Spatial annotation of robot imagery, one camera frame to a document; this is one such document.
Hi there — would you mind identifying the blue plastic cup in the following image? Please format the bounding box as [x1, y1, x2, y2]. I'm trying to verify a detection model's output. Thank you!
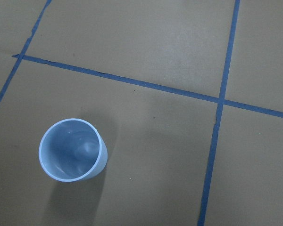
[38, 118, 108, 182]

